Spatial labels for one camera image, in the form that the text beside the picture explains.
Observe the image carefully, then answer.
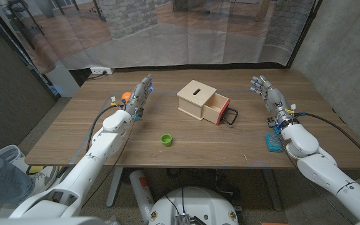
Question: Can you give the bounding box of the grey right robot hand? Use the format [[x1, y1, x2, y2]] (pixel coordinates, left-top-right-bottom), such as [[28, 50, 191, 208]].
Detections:
[[250, 74, 295, 128]]

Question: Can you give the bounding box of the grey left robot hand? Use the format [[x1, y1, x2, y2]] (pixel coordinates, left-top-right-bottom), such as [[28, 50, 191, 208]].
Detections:
[[124, 74, 154, 121]]

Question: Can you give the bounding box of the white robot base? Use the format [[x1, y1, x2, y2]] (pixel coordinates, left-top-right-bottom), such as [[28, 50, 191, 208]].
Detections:
[[148, 186, 239, 225]]

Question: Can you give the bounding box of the green cup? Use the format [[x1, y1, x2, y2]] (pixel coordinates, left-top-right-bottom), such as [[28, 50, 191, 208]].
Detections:
[[160, 133, 173, 147]]

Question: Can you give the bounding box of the wooden drawer with red front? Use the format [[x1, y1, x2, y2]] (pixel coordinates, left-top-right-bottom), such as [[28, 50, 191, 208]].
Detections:
[[202, 92, 239, 126]]

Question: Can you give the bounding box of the white power strip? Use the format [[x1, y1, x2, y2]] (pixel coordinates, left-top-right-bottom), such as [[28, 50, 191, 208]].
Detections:
[[89, 66, 115, 75]]

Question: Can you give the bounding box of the wooden box with slot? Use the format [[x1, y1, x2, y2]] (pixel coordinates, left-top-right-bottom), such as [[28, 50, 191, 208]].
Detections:
[[176, 79, 218, 121]]

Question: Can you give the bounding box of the printed backdrop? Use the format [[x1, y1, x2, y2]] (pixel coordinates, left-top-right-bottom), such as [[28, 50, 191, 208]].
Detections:
[[0, 0, 321, 74]]

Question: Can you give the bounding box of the wooden table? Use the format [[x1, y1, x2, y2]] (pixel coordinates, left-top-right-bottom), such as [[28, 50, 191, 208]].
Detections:
[[69, 89, 296, 166]]

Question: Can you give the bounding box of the grey table leg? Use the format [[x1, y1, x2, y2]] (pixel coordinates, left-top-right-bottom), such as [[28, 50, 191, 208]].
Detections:
[[106, 167, 124, 208], [262, 168, 283, 212]]

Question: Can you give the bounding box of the white cylinder with orange label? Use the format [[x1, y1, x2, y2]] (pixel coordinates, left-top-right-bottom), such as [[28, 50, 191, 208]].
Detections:
[[129, 169, 155, 224]]

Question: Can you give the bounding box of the person's leg in jeans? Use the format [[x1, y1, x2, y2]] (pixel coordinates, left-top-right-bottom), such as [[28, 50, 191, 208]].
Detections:
[[0, 146, 36, 212]]

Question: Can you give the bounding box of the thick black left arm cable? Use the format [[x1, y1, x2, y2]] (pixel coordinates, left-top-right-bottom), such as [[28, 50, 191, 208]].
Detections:
[[85, 104, 128, 154]]

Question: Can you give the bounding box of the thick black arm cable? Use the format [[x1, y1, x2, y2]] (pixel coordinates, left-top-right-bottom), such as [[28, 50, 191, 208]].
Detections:
[[294, 112, 360, 168], [85, 104, 128, 154]]

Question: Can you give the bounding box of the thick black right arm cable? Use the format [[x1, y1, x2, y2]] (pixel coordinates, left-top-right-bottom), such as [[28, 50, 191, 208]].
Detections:
[[294, 112, 360, 168]]

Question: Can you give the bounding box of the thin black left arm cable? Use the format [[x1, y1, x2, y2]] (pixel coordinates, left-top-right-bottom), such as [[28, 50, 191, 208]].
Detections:
[[81, 120, 137, 209]]

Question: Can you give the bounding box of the black backdrop frame pole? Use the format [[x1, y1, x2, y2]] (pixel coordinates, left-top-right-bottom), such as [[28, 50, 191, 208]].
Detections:
[[0, 0, 59, 101], [286, 0, 323, 69]]

